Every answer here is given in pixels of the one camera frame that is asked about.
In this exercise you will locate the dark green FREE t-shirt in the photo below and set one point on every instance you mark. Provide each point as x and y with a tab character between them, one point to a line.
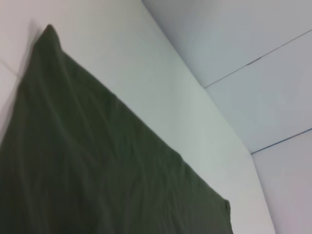
97	158

